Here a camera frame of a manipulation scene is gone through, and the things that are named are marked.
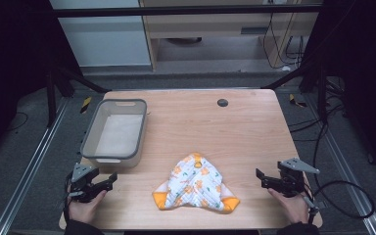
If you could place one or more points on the white orange floral baby pants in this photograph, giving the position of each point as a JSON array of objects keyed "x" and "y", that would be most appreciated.
[{"x": 196, "y": 186}]

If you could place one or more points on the person's right hand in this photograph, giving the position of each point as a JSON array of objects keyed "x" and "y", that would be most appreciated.
[{"x": 290, "y": 207}]

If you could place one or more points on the aluminium floor rail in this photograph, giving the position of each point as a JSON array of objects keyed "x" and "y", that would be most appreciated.
[
  {"x": 342, "y": 163},
  {"x": 29, "y": 166}
]

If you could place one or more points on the yellow black tape strip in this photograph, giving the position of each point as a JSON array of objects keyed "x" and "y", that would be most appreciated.
[
  {"x": 296, "y": 101},
  {"x": 85, "y": 104}
]

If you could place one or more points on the black metal stand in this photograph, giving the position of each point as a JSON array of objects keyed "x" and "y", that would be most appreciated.
[
  {"x": 316, "y": 84},
  {"x": 54, "y": 94}
]

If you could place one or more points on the white cabinet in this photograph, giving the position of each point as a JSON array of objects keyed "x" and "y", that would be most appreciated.
[{"x": 104, "y": 39}]

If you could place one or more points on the grey plastic storage basket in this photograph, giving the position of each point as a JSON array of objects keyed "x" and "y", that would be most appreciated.
[{"x": 115, "y": 134}]

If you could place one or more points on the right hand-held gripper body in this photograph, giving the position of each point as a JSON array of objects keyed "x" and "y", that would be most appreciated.
[{"x": 290, "y": 178}]

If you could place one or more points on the person's left hand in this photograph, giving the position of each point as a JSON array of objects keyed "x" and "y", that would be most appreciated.
[{"x": 85, "y": 209}]

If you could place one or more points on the black horizontal crossbar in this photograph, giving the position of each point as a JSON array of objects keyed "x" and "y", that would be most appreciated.
[{"x": 182, "y": 10}]

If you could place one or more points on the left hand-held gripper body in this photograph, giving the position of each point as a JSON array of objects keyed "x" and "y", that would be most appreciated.
[{"x": 82, "y": 182}]

